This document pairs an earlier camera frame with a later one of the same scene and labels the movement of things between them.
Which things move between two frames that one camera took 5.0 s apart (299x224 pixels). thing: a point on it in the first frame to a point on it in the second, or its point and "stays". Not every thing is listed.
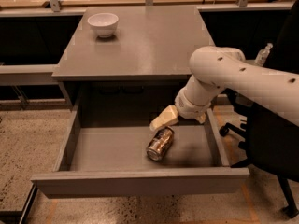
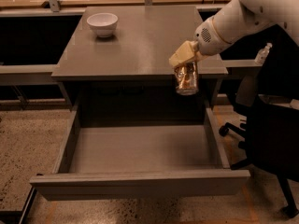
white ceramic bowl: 104,24 stays
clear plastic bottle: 263,55 stays
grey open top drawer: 104,154 stays
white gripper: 189,107 to 206,40
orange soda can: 160,143 to 186,77
